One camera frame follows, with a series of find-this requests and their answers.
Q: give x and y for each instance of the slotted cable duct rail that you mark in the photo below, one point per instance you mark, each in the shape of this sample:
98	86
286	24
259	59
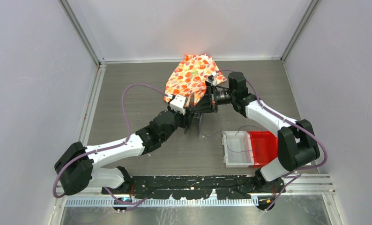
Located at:
171	202

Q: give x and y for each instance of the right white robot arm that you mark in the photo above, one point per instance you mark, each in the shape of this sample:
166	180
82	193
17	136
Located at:
296	142

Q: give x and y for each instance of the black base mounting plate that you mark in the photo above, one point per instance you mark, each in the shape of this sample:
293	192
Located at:
195	187

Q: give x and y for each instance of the orange floral cloth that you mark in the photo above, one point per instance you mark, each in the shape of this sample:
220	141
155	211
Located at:
188	78

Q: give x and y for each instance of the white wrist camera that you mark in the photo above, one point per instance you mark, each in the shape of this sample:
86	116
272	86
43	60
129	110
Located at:
212	80
177	103

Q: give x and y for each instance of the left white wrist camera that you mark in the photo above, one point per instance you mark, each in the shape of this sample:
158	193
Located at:
177	103

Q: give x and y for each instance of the red plastic bin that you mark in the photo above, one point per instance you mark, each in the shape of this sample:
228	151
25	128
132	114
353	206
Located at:
264	147

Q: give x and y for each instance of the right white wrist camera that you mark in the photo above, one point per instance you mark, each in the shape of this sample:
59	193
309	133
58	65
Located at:
212	80

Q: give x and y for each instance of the black cable spool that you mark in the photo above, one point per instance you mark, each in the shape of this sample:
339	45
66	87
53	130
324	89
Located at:
196	122

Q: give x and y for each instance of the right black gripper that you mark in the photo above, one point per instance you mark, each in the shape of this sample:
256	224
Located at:
206	105

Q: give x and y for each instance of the white plastic bin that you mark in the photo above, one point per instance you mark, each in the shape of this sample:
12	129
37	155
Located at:
237	149

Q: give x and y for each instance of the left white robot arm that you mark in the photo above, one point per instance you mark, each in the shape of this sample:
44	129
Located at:
83	167

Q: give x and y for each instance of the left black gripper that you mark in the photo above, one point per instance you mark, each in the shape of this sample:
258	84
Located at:
186	118

